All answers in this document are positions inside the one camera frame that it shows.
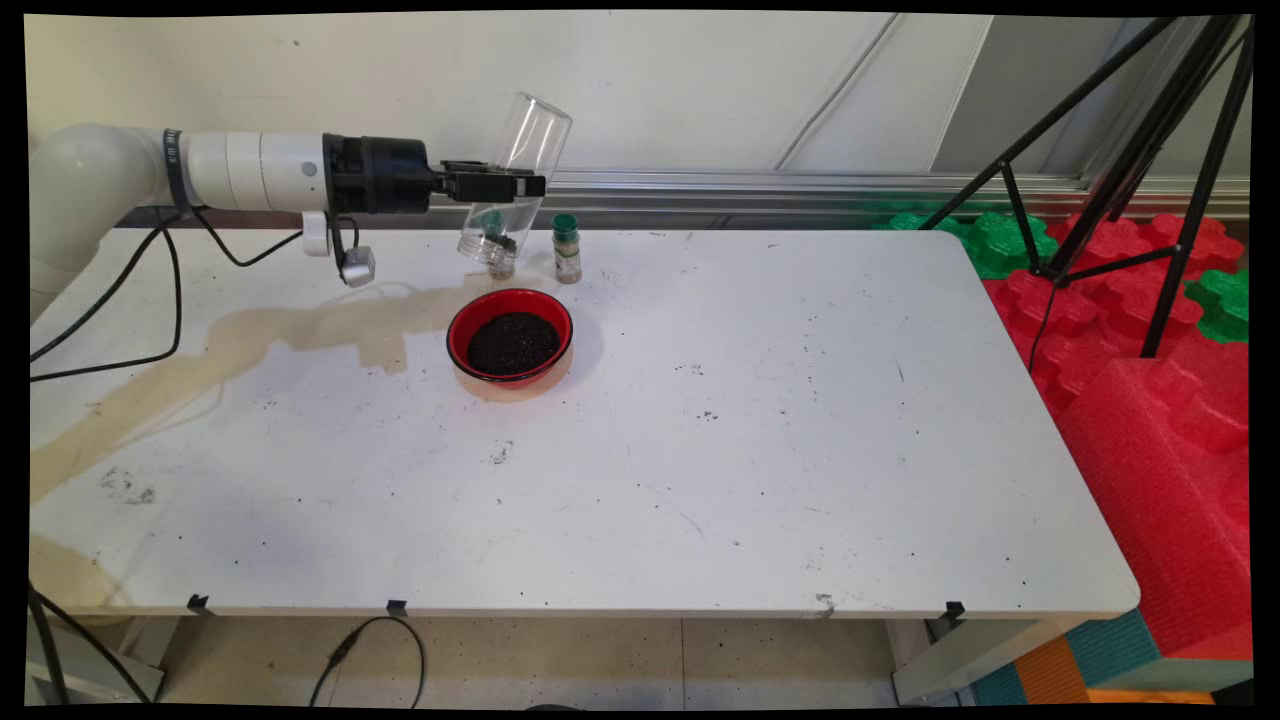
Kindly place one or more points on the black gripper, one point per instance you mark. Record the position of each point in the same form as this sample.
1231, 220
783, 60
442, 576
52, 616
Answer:
385, 175

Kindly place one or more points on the clear plastic jar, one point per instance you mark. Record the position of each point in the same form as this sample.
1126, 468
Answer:
530, 140

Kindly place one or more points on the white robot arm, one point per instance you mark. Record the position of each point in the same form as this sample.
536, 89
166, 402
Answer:
90, 180

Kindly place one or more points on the green-capped spice bottle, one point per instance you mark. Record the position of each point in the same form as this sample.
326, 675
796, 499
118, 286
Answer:
567, 255
503, 268

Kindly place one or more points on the red bowl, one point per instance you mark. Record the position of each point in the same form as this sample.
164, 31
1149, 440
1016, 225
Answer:
490, 305

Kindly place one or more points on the black seeds pile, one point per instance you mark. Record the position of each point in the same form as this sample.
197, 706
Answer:
512, 345

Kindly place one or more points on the green foam puzzle piece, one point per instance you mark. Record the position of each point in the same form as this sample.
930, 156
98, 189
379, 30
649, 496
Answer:
1222, 305
1000, 245

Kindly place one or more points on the white table leg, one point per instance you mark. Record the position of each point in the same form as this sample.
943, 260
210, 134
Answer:
960, 665
130, 655

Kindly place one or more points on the red foam puzzle mat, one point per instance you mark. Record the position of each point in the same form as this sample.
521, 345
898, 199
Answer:
1095, 300

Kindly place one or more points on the black stand leg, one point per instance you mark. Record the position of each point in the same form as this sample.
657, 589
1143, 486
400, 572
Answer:
47, 650

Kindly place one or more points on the black tripod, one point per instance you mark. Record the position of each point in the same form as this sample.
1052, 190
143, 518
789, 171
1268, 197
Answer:
1200, 200

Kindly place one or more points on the orange foam mat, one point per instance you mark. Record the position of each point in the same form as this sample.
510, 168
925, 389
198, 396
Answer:
1050, 672

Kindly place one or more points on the teal foam mat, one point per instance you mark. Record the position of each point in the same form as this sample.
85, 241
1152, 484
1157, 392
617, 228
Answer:
1110, 648

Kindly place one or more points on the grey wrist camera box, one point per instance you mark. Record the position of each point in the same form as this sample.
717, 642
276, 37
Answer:
358, 268

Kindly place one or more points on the aluminium wall rail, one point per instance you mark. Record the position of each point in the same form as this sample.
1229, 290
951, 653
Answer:
800, 185

